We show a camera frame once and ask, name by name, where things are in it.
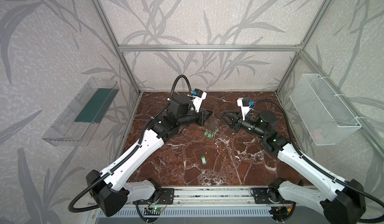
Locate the green circuit board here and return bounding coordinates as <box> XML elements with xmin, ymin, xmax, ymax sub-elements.
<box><xmin>145</xmin><ymin>207</ymin><xmax>166</xmax><ymax>216</ymax></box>

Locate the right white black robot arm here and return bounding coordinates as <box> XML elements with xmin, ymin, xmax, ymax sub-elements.
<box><xmin>222</xmin><ymin>111</ymin><xmax>366</xmax><ymax>224</ymax></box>

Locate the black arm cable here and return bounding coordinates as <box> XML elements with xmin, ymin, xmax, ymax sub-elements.
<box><xmin>67</xmin><ymin>75</ymin><xmax>193</xmax><ymax>213</ymax></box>
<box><xmin>251</xmin><ymin>99</ymin><xmax>384</xmax><ymax>224</ymax></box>

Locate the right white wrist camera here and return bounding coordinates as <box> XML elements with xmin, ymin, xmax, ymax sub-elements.
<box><xmin>237</xmin><ymin>97</ymin><xmax>255</xmax><ymax>121</ymax></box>

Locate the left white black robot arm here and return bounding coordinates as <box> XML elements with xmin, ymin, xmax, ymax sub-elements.
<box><xmin>86</xmin><ymin>89</ymin><xmax>213</xmax><ymax>217</ymax></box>

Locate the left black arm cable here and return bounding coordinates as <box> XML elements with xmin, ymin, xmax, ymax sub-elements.
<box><xmin>67</xmin><ymin>75</ymin><xmax>193</xmax><ymax>213</ymax></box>

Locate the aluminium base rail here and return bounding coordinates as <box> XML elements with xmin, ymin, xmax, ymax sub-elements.
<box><xmin>86</xmin><ymin>185</ymin><xmax>340</xmax><ymax>208</ymax></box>

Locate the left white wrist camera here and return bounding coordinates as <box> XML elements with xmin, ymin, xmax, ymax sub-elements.
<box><xmin>190</xmin><ymin>88</ymin><xmax>207</xmax><ymax>113</ymax></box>

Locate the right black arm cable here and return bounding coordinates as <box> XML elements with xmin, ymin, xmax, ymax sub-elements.
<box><xmin>251</xmin><ymin>99</ymin><xmax>384</xmax><ymax>224</ymax></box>

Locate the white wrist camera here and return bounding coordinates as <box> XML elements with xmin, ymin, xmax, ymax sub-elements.
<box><xmin>237</xmin><ymin>97</ymin><xmax>255</xmax><ymax>121</ymax></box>
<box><xmin>190</xmin><ymin>88</ymin><xmax>207</xmax><ymax>113</ymax></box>

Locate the white wire mesh basket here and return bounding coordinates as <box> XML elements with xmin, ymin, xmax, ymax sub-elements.
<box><xmin>290</xmin><ymin>74</ymin><xmax>362</xmax><ymax>146</ymax></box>

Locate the clear plastic wall bin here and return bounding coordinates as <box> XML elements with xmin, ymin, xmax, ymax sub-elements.
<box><xmin>42</xmin><ymin>77</ymin><xmax>120</xmax><ymax>147</ymax></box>

